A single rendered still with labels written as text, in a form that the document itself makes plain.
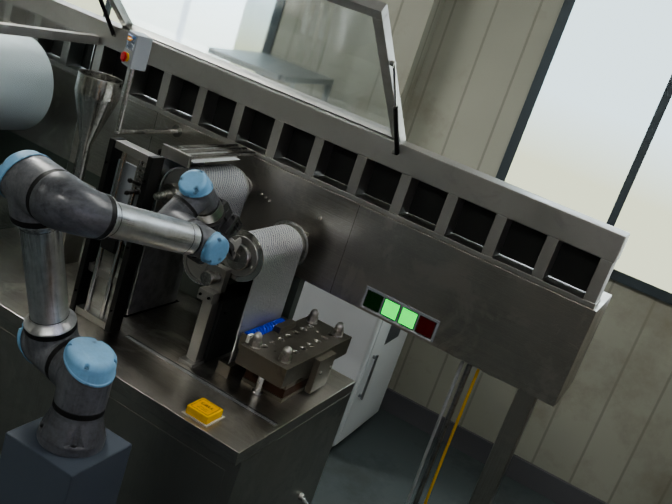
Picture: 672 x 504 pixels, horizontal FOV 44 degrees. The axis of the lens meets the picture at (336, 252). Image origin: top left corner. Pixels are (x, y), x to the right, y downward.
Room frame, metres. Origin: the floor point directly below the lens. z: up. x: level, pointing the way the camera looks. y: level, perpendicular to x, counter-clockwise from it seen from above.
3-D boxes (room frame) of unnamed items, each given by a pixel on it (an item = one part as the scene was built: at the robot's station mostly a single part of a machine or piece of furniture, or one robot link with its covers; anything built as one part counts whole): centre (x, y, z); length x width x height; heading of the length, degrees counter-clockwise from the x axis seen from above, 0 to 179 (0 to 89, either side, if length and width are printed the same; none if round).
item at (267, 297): (2.30, 0.14, 1.11); 0.23 x 0.01 x 0.18; 157
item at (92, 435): (1.65, 0.44, 0.95); 0.15 x 0.15 x 0.10
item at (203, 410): (1.93, 0.19, 0.91); 0.07 x 0.07 x 0.02; 67
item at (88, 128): (2.59, 0.87, 1.19); 0.14 x 0.14 x 0.57
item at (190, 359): (2.19, 0.30, 1.05); 0.06 x 0.05 x 0.31; 157
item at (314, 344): (2.29, 0.02, 1.00); 0.40 x 0.16 x 0.06; 157
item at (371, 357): (3.82, -0.11, 0.63); 0.63 x 0.54 x 1.25; 68
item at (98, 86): (2.59, 0.87, 1.50); 0.14 x 0.14 x 0.06
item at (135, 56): (2.45, 0.75, 1.66); 0.07 x 0.07 x 0.10; 42
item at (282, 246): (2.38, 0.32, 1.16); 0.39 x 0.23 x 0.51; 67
